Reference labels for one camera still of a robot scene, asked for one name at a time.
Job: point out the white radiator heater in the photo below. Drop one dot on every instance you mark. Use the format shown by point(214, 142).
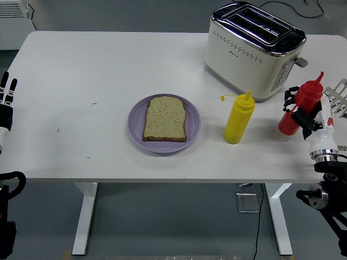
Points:
point(12, 24)

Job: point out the metal floor socket plate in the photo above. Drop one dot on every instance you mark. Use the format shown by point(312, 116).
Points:
point(247, 202)

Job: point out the silver metal toast rack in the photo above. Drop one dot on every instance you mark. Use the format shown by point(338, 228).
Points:
point(339, 100)

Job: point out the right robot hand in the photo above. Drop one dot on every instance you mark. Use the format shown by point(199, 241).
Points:
point(322, 132)

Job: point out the red squeeze bottle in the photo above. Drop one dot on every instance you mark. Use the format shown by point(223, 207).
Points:
point(307, 97)

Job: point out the slice of bread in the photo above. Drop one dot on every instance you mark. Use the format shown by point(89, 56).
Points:
point(165, 119)

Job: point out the white table leg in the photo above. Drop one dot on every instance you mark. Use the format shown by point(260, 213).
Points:
point(279, 216)
point(84, 216)

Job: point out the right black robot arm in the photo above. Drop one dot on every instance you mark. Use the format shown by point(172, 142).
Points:
point(332, 187)

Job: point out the purple plate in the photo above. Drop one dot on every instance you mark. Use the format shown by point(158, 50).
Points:
point(135, 122)

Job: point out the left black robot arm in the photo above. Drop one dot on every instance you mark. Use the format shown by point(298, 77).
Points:
point(5, 208)

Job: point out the cream and chrome toaster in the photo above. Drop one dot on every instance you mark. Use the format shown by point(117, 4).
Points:
point(244, 62)

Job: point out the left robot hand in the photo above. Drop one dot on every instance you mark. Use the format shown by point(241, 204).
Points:
point(6, 115)

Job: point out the yellow squeeze bottle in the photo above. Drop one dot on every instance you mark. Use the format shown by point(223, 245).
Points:
point(238, 119)

